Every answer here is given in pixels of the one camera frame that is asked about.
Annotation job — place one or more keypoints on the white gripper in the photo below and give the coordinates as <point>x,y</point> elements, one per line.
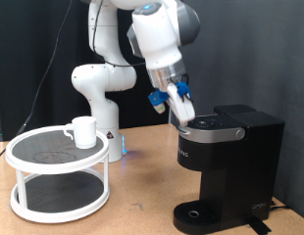
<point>184,111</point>

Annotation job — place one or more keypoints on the black Keurig coffee machine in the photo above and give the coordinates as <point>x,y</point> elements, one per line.
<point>237,163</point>

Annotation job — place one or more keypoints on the white mug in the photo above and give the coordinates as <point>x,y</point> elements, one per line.
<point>85,132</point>

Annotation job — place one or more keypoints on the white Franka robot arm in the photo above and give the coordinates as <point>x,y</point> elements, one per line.
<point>158,36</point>

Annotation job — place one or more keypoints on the dark grey backdrop panel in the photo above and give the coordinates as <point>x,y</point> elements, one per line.
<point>256,49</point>

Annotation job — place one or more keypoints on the black tape strip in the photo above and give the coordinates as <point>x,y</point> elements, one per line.
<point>259,227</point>

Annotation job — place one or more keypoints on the white two-tier turntable rack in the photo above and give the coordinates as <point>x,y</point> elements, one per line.
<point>31,153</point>

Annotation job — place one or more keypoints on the black curtain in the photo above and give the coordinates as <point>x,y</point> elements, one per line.
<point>27,49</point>

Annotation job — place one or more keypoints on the blue mounted wrist camera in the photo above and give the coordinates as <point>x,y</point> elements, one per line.
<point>157,99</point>

